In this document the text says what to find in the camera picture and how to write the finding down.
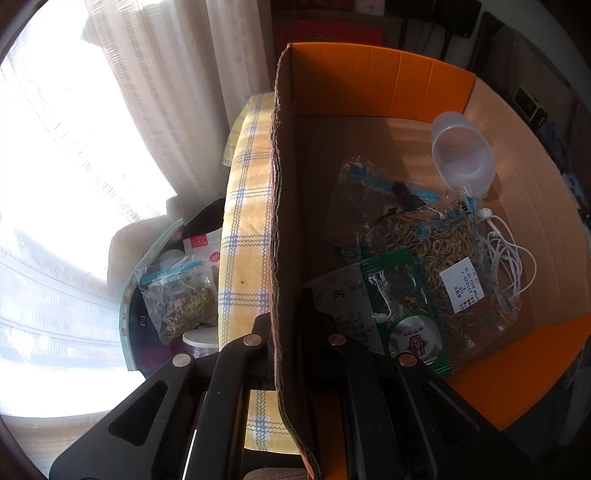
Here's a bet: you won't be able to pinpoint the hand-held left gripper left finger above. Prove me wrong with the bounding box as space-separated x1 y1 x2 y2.
48 313 279 480

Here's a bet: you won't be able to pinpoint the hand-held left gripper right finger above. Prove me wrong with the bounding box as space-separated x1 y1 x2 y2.
300 288 537 480

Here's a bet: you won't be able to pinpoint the white printed packet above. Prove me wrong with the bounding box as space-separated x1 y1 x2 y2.
302 267 384 356

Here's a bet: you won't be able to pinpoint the green foil packet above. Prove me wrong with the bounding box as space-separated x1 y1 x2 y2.
359 248 453 377

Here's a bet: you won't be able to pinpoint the orange-flapped cardboard box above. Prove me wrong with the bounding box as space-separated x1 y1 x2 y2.
269 42 591 480

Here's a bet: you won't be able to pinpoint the zip bag with dark contents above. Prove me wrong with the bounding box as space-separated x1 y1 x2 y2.
323 157 437 252

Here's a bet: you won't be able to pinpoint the bag of yellow dried herbs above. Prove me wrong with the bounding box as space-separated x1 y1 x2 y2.
365 198 522 354

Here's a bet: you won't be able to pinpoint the white wired earphones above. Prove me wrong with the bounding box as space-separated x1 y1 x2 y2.
475 208 539 301

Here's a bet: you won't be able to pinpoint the clear plastic cup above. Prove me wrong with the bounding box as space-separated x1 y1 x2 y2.
431 111 496 201

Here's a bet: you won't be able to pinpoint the white-lidded jar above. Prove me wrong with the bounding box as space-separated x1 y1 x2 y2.
182 327 219 359

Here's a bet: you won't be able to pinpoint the zip bag of green herbs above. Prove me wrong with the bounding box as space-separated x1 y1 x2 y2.
139 258 219 344

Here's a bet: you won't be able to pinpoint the white pouch with red label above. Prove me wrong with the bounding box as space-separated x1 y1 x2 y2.
182 230 223 282

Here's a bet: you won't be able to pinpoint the translucent plastic lid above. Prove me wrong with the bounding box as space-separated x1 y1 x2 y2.
159 249 186 273

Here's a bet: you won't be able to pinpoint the clear plastic storage bag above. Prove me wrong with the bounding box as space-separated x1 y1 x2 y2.
119 198 227 372

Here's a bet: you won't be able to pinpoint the yellow plaid tablecloth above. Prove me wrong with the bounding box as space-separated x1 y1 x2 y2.
217 92 303 455

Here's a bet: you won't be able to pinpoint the white sheer curtain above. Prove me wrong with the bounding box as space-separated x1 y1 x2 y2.
0 0 275 480

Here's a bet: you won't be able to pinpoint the red cloth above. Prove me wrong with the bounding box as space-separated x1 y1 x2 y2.
272 23 384 48

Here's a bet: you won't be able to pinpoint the green-framed black device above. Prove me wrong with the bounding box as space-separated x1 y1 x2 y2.
512 85 548 130

